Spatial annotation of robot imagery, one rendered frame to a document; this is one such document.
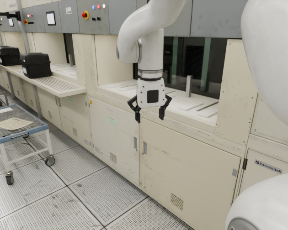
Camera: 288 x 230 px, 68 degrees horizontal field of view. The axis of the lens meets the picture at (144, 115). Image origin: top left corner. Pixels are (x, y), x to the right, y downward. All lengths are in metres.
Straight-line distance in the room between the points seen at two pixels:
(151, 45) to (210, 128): 0.65
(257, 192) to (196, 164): 1.10
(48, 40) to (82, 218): 2.38
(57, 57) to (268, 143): 2.93
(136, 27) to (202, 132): 0.77
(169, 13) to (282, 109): 0.39
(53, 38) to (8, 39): 1.52
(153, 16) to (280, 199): 0.50
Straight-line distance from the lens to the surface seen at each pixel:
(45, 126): 2.27
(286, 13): 0.29
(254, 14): 0.30
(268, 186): 0.25
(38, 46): 3.31
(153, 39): 0.70
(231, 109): 1.11
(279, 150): 1.09
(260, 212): 0.24
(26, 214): 2.02
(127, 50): 0.66
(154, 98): 0.75
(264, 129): 1.08
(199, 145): 1.27
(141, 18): 0.63
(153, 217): 1.79
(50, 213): 1.96
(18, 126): 2.36
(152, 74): 0.72
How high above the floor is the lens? 1.32
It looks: 22 degrees down
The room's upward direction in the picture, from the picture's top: straight up
